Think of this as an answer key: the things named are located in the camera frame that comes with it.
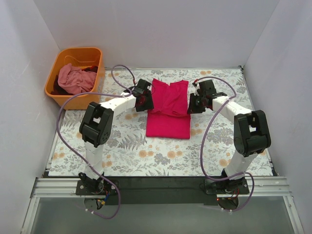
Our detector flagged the magenta t shirt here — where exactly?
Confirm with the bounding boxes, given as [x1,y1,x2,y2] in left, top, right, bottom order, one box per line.
[146,79,191,139]

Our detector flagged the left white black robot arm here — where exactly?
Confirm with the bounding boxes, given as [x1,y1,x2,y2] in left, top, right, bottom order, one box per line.
[78,79,154,195]

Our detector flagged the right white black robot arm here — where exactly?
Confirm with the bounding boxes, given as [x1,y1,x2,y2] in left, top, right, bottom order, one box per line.
[187,77,271,194]

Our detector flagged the light pink shirt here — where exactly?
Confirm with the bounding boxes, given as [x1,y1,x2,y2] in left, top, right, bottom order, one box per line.
[58,63,98,96]

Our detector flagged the orange plastic laundry basket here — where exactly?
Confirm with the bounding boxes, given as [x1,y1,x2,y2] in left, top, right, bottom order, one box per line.
[44,47,106,110]

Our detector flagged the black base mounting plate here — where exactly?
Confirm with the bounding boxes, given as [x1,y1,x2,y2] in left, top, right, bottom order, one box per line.
[76,176,250,205]

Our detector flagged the aluminium frame rail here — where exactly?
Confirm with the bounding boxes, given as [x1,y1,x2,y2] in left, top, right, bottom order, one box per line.
[21,176,304,234]

